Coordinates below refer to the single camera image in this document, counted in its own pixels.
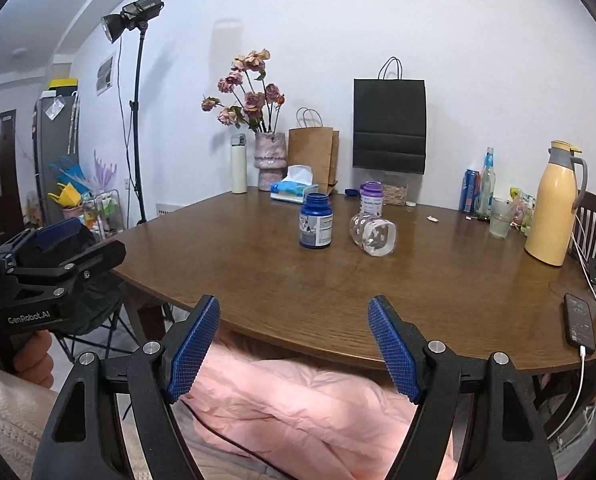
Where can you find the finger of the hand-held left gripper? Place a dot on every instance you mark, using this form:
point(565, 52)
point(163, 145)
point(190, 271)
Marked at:
point(97, 257)
point(65, 230)

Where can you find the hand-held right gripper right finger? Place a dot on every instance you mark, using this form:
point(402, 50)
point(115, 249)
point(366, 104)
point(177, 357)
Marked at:
point(395, 350)

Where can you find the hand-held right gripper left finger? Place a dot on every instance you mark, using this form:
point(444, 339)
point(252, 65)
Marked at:
point(192, 350)

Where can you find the clear glass cup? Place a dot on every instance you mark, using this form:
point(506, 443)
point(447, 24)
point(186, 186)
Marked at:
point(373, 235)

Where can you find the person's left forearm white sleeve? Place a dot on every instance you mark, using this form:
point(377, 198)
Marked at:
point(7, 425)

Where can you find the person's left hand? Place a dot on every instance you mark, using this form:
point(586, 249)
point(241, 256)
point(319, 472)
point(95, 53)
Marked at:
point(33, 357)

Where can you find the white storage trolley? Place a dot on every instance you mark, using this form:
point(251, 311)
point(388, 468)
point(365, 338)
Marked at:
point(102, 212)

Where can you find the black folding chair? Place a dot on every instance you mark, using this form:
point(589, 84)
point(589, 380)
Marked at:
point(102, 305)

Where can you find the grey refrigerator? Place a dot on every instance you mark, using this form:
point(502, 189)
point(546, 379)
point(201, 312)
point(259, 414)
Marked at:
point(52, 150)

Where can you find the person's pink padded clothing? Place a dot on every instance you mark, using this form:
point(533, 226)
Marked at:
point(303, 410)

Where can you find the black light stand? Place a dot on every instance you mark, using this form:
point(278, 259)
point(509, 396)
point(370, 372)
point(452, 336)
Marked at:
point(138, 125)

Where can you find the yellow box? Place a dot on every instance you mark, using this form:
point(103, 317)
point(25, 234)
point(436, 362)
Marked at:
point(62, 83)

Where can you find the purple supplement bottle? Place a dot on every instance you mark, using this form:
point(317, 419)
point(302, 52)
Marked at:
point(371, 200)

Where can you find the blue supplement bottle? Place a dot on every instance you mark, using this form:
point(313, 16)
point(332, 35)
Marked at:
point(316, 220)

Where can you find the clear plastic seed container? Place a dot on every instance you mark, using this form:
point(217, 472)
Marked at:
point(395, 191)

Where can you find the clear drinking glass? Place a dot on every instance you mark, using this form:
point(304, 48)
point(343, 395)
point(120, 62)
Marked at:
point(500, 220)

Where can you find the white thermos bottle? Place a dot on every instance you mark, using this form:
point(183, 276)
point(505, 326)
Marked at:
point(239, 167)

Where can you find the blue drink can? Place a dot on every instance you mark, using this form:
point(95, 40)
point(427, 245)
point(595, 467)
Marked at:
point(469, 190)

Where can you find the black smartphone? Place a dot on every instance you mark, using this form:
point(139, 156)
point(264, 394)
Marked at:
point(579, 322)

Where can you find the glass bottle with blue cap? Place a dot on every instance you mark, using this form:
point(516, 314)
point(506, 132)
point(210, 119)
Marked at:
point(486, 185)

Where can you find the colourful snack packets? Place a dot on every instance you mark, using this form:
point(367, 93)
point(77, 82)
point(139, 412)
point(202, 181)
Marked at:
point(524, 210)

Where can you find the blue tissue box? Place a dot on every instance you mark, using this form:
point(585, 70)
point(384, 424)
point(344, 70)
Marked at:
point(293, 187)

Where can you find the pink stone vase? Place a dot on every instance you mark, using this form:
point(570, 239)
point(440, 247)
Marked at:
point(270, 160)

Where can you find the yellow thermos jug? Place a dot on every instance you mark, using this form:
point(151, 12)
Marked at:
point(550, 210)

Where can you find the brown paper bag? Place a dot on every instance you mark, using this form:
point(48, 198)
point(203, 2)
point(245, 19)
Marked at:
point(312, 157)

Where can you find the dried pink flowers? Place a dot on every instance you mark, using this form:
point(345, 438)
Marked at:
point(250, 100)

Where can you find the black studio light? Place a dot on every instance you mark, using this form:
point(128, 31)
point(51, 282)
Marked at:
point(132, 12)

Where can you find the black paper bag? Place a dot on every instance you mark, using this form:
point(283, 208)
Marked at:
point(389, 120)

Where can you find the dark wooden chair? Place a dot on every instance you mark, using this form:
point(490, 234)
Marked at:
point(595, 220)

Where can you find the framed wall picture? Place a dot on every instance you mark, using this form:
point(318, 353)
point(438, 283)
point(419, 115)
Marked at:
point(105, 74)

